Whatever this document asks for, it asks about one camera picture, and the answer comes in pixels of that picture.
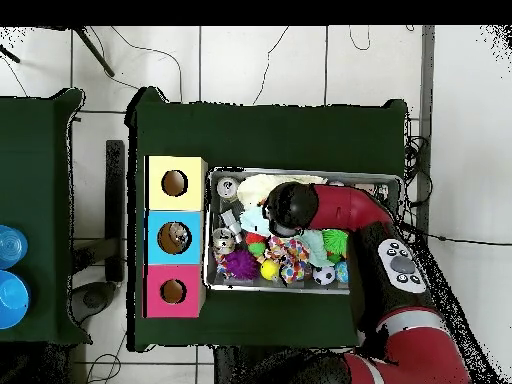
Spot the mint green cloth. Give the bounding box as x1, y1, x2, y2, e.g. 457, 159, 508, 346
239, 205, 335, 268

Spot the clear plastic bottle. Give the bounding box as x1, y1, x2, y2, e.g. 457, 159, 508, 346
169, 223, 190, 247

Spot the wooden box with three holes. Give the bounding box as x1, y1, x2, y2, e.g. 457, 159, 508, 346
142, 154, 209, 320

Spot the cream cloth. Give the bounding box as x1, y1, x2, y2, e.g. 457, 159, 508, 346
236, 173, 327, 209

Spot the silver drink can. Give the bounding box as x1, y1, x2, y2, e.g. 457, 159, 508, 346
215, 176, 240, 200

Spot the crushed drink can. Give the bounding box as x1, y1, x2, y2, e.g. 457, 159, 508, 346
211, 227, 238, 255

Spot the white cloth with colourful dots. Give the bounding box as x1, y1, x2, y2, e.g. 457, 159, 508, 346
265, 235, 311, 284

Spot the purple spiky ball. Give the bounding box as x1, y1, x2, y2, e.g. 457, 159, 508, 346
223, 249, 260, 281

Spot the yellow ball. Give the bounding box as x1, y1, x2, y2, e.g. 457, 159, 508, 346
259, 259, 281, 282

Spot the dark green tablecloth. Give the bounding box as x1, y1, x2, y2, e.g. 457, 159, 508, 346
125, 85, 409, 353
0, 87, 93, 347

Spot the green spiky ball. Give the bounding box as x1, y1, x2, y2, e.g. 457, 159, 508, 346
321, 228, 349, 256

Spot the soccer ball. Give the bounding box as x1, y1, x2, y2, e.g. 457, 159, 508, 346
311, 264, 337, 286

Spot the black tripod leg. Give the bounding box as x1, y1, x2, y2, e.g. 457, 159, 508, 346
73, 26, 116, 78
0, 43, 21, 64

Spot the small blue bowl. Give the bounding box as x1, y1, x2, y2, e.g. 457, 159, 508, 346
0, 225, 29, 270

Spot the large blue bowl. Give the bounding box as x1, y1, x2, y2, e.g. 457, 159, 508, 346
0, 269, 31, 330

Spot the wire mesh bin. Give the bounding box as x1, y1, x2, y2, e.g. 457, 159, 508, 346
203, 166, 403, 296

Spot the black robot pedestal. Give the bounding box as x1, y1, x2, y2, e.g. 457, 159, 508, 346
212, 345, 349, 384

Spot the black cable with connector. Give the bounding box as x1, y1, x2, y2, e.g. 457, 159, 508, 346
423, 233, 512, 246

